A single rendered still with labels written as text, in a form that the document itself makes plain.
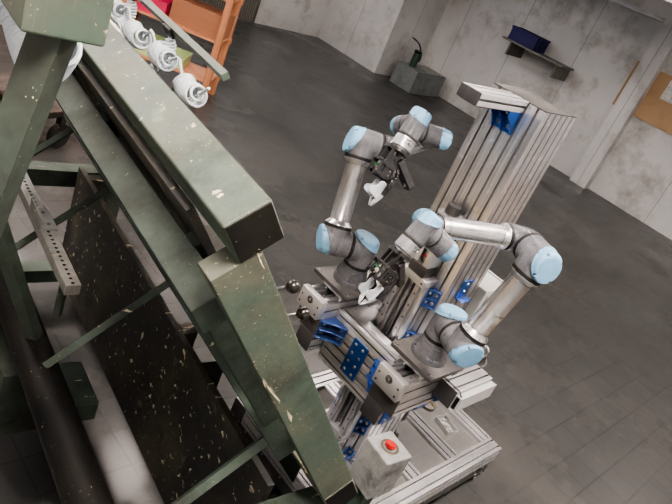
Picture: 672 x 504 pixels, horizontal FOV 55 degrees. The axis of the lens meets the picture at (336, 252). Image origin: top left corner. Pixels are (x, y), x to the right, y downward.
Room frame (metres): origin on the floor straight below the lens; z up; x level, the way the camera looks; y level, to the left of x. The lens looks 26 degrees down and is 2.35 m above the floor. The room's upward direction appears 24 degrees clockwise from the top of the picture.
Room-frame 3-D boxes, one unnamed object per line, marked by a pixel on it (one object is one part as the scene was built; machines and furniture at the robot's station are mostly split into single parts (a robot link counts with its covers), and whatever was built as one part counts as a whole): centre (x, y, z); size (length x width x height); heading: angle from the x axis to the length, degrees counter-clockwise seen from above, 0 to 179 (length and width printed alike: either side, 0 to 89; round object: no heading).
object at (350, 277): (2.46, -0.10, 1.09); 0.15 x 0.15 x 0.10
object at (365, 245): (2.46, -0.09, 1.20); 0.13 x 0.12 x 0.14; 110
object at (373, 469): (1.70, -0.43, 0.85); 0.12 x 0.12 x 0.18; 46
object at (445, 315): (2.16, -0.50, 1.20); 0.13 x 0.12 x 0.14; 27
